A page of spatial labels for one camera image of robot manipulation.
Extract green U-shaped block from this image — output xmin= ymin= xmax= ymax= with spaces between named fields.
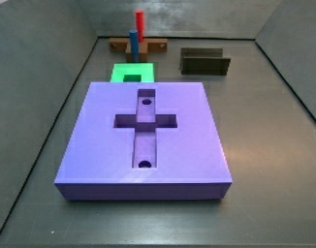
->
xmin=110 ymin=63 xmax=154 ymax=82

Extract purple board with cross slot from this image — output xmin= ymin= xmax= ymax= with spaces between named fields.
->
xmin=55 ymin=82 xmax=231 ymax=201

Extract dark angled fixture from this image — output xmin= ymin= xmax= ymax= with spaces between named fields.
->
xmin=179 ymin=47 xmax=230 ymax=76

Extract brown cross-shaped block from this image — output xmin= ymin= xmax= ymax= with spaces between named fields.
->
xmin=108 ymin=38 xmax=167 ymax=63

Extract blue hexagonal peg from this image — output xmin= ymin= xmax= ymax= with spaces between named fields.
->
xmin=130 ymin=29 xmax=139 ymax=63

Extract red hexagonal peg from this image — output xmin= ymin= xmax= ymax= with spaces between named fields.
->
xmin=135 ymin=10 xmax=144 ymax=42

